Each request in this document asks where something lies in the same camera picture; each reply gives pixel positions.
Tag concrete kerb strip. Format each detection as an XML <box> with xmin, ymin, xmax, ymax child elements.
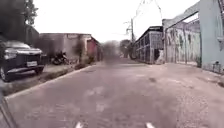
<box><xmin>0</xmin><ymin>63</ymin><xmax>98</xmax><ymax>100</ymax></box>

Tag motorcycle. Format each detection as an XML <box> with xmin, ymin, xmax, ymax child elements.
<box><xmin>50</xmin><ymin>51</ymin><xmax>70</xmax><ymax>66</ymax></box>

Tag low grey building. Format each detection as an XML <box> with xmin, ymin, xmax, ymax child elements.
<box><xmin>37</xmin><ymin>32</ymin><xmax>92</xmax><ymax>64</ymax></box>

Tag red building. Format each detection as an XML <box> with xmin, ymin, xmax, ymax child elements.
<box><xmin>86</xmin><ymin>37</ymin><xmax>104</xmax><ymax>63</ymax></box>

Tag dark fenced building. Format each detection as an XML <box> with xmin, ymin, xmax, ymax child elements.
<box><xmin>133</xmin><ymin>25</ymin><xmax>165</xmax><ymax>65</ymax></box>

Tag grey asphalt road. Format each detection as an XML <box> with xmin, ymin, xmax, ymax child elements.
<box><xmin>0</xmin><ymin>58</ymin><xmax>224</xmax><ymax>128</ymax></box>

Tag dark blue car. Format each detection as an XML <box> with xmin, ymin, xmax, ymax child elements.
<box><xmin>0</xmin><ymin>39</ymin><xmax>46</xmax><ymax>83</ymax></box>

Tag utility pole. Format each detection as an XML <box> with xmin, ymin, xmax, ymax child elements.
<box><xmin>123</xmin><ymin>17</ymin><xmax>136</xmax><ymax>44</ymax></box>

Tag dark tree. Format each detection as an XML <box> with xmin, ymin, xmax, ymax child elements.
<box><xmin>0</xmin><ymin>0</ymin><xmax>40</xmax><ymax>44</ymax></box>

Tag pale wall with gate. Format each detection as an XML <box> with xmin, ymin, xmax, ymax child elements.
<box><xmin>161</xmin><ymin>0</ymin><xmax>224</xmax><ymax>75</ymax></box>

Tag overhead wires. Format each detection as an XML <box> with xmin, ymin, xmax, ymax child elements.
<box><xmin>133</xmin><ymin>0</ymin><xmax>164</xmax><ymax>21</ymax></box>

